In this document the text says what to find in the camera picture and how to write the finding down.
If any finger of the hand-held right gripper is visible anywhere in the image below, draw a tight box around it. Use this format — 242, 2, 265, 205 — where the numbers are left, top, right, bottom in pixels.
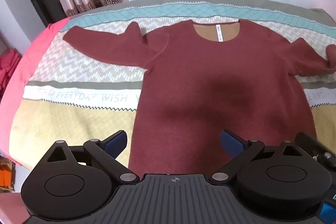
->
295, 132, 336, 170

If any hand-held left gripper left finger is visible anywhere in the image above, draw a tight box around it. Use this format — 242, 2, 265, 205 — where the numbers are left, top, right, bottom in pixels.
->
47, 130, 140, 185

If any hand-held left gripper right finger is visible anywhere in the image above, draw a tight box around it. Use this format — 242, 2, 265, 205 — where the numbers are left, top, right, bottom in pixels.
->
212, 130, 302, 185

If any maroon sweater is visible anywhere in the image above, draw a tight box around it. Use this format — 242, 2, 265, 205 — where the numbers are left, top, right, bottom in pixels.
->
63, 19, 336, 177

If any red clothes pile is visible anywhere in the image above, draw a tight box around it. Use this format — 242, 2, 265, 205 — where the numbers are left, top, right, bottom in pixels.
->
0, 48, 23, 95

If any patterned quilt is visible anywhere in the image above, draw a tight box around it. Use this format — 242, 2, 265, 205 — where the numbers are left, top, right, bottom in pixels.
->
12, 0, 336, 177

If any orange box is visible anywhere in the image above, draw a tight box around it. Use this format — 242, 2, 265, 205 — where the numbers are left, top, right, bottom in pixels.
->
0, 156, 17, 191

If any pink bed sheet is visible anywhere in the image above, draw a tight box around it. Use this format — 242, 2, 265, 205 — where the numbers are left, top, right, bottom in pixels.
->
0, 17, 72, 160

